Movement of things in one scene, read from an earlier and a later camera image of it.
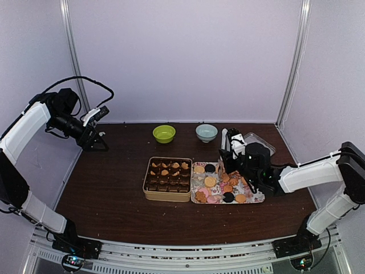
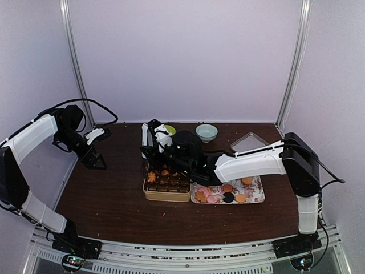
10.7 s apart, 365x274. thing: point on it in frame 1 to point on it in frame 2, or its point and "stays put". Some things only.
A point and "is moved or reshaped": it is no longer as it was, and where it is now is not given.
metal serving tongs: (220, 168) is moved or reshaped
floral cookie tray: (211, 184) stays put
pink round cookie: (205, 190) stays put
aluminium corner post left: (72, 50) stays put
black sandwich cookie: (229, 197) stays put
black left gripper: (85, 142) to (88, 163)
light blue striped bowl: (206, 132) stays put
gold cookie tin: (167, 179) stays put
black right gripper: (226, 156) to (153, 156)
